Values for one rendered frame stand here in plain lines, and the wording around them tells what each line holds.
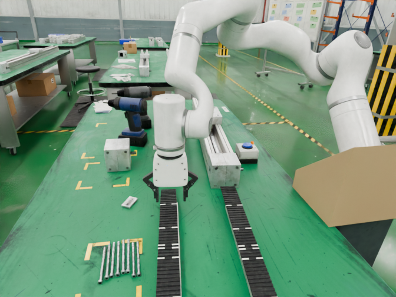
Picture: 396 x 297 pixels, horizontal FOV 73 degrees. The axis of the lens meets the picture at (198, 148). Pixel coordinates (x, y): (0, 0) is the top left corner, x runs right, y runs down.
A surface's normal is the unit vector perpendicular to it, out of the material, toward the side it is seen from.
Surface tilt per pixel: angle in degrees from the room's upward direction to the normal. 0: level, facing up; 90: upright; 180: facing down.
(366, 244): 90
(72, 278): 0
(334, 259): 0
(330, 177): 90
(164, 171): 90
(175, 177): 88
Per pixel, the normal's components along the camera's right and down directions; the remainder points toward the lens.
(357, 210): 0.19, 0.43
